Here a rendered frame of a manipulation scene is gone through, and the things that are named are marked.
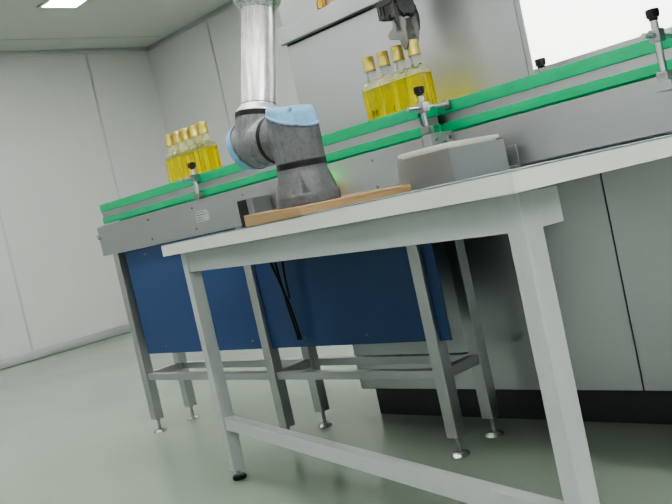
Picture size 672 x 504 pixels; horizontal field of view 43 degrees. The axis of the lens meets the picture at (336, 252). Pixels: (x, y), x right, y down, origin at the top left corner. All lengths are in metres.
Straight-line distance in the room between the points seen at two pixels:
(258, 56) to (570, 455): 1.19
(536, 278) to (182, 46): 7.47
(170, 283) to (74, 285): 4.94
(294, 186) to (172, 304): 1.51
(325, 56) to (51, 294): 5.57
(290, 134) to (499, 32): 0.77
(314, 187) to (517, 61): 0.77
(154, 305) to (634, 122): 2.07
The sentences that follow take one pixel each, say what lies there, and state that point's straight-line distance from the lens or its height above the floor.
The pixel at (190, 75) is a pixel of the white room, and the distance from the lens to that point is 8.56.
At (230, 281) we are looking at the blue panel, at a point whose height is 0.58.
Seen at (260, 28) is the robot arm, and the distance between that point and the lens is 2.12.
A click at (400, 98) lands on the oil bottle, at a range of 2.48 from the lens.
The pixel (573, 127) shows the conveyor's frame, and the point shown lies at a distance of 2.13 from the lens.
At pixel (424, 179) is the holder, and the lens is 2.05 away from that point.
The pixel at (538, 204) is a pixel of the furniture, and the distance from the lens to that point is 1.36.
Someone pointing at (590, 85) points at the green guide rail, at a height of 0.90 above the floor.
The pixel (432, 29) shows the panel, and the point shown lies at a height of 1.19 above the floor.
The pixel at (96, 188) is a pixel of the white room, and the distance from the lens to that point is 8.47.
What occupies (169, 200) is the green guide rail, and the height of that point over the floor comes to 0.90.
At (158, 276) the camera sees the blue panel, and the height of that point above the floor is 0.63.
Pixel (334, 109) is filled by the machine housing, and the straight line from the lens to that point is 2.91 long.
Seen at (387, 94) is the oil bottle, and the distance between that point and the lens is 2.51.
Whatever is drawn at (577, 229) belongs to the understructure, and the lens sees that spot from 2.41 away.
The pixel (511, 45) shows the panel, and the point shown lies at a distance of 2.43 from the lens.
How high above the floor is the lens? 0.75
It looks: 3 degrees down
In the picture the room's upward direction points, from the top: 12 degrees counter-clockwise
